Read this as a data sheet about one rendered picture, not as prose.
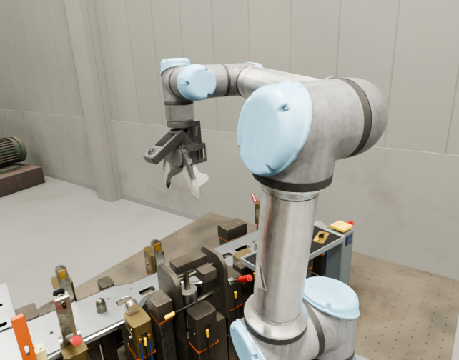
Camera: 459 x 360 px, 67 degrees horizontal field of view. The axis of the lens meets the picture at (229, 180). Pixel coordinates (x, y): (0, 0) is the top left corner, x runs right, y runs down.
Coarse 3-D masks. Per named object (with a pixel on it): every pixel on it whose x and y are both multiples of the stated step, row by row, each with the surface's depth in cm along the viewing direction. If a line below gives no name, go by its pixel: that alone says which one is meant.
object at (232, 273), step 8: (232, 272) 120; (232, 288) 117; (240, 288) 119; (232, 296) 118; (240, 296) 120; (232, 304) 119; (240, 304) 122; (232, 312) 121; (232, 320) 122; (232, 344) 125; (232, 352) 126
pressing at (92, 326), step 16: (240, 240) 158; (256, 240) 158; (112, 288) 128; (128, 288) 127; (144, 288) 127; (80, 304) 120; (112, 304) 119; (144, 304) 119; (32, 320) 113; (48, 320) 113; (80, 320) 112; (96, 320) 112; (112, 320) 111; (0, 336) 107; (32, 336) 106; (48, 336) 106; (96, 336) 105; (0, 352) 101; (16, 352) 100; (48, 352) 100
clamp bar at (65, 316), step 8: (56, 296) 91; (64, 296) 90; (56, 304) 89; (64, 304) 88; (56, 312) 90; (64, 312) 91; (72, 312) 92; (64, 320) 92; (72, 320) 93; (64, 328) 93; (72, 328) 94; (64, 336) 94; (64, 344) 95
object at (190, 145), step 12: (192, 120) 91; (192, 132) 92; (180, 144) 91; (192, 144) 92; (204, 144) 93; (168, 156) 94; (180, 156) 89; (192, 156) 93; (204, 156) 94; (180, 168) 92
